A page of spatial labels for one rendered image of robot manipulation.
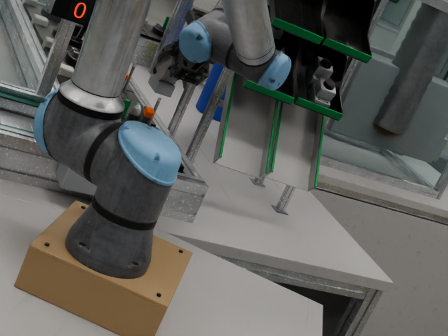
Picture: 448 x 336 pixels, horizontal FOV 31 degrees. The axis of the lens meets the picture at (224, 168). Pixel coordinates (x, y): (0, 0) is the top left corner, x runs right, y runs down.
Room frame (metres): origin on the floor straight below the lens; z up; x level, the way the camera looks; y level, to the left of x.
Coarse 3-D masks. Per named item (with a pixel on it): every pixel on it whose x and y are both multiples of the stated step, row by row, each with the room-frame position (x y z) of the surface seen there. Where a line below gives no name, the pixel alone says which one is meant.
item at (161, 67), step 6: (156, 60) 1.83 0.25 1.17; (162, 60) 1.82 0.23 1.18; (168, 60) 1.81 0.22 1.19; (174, 60) 1.82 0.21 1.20; (156, 66) 1.83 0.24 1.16; (162, 66) 1.81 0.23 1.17; (168, 66) 1.80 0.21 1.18; (156, 72) 1.85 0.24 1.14; (162, 72) 1.80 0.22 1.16; (162, 78) 1.79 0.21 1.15
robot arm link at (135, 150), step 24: (96, 144) 1.26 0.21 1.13; (120, 144) 1.24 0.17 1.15; (144, 144) 1.24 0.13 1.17; (168, 144) 1.29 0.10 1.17; (96, 168) 1.25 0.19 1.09; (120, 168) 1.23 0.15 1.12; (144, 168) 1.22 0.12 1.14; (168, 168) 1.24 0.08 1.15; (96, 192) 1.26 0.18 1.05; (120, 192) 1.22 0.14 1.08; (144, 192) 1.23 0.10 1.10; (168, 192) 1.27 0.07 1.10; (120, 216) 1.22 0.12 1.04; (144, 216) 1.24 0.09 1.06
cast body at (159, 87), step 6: (168, 72) 1.85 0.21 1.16; (150, 78) 1.88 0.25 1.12; (156, 78) 1.85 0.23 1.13; (168, 78) 1.85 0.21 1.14; (174, 78) 1.86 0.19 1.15; (150, 84) 1.86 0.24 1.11; (156, 84) 1.84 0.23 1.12; (162, 84) 1.83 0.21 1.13; (168, 84) 1.84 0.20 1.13; (156, 90) 1.83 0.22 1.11; (162, 90) 1.84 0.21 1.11; (168, 90) 1.84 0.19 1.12; (168, 96) 1.85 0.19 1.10
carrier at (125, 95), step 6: (60, 66) 2.11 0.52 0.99; (66, 66) 2.13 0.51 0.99; (132, 66) 2.14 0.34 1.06; (60, 72) 2.10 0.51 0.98; (66, 72) 2.11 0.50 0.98; (72, 72) 2.12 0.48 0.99; (132, 72) 2.14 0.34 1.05; (60, 78) 2.07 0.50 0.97; (66, 78) 2.09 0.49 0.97; (60, 84) 2.05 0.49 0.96; (126, 84) 2.14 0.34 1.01; (126, 96) 2.11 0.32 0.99; (132, 96) 2.21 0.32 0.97; (132, 102) 2.15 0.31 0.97; (138, 102) 2.18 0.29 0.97; (132, 108) 2.10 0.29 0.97; (126, 114) 2.02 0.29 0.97
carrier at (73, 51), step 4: (72, 48) 2.29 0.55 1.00; (68, 52) 2.28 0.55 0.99; (72, 52) 2.27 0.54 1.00; (76, 52) 2.26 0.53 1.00; (64, 56) 2.30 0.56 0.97; (68, 56) 2.26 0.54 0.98; (72, 56) 2.26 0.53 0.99; (76, 56) 2.26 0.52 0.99; (64, 60) 2.26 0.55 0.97; (68, 60) 2.25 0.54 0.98; (72, 60) 2.24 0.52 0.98; (76, 60) 2.24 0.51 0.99; (68, 64) 2.24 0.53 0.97; (72, 64) 2.24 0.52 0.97; (124, 84) 2.29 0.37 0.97; (128, 84) 2.31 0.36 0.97; (128, 88) 2.27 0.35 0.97
